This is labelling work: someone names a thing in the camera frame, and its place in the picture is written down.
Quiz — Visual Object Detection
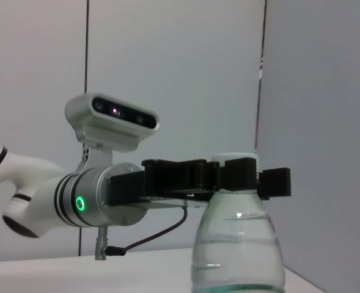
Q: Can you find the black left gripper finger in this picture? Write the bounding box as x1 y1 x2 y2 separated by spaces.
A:
258 167 292 201

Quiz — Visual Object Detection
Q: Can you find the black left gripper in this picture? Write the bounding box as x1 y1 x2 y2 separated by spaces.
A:
109 156 259 211

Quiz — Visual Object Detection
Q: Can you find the clear water bottle green label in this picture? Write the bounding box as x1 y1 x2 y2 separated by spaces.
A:
191 152 286 293

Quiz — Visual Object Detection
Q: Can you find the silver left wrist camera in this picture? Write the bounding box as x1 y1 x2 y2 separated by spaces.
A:
65 93 161 175

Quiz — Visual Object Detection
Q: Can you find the left gripper cable with plug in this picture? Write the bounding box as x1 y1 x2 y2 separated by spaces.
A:
94 207 189 261

